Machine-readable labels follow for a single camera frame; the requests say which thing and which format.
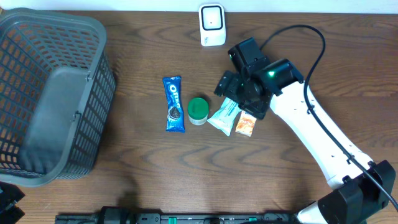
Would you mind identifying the right black cable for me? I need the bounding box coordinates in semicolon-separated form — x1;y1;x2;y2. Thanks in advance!
259;24;398;212

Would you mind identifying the white barcode scanner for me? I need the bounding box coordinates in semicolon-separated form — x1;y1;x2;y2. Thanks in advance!
198;4;226;47

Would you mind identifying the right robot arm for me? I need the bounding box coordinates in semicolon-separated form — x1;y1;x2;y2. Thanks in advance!
215;59;396;223

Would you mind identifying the small orange snack packet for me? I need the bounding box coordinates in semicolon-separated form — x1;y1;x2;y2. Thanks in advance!
235;111;257;137

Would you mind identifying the blue Oreo cookie pack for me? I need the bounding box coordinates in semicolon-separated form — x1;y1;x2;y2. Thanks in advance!
162;76;185;133

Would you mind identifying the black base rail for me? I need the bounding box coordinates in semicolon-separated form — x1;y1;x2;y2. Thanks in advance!
55;207;299;224

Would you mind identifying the grey plastic basket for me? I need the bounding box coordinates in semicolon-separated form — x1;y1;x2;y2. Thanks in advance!
1;8;116;187

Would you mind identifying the green lid jar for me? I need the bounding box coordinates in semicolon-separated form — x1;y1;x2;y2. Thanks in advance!
187;97;209;126

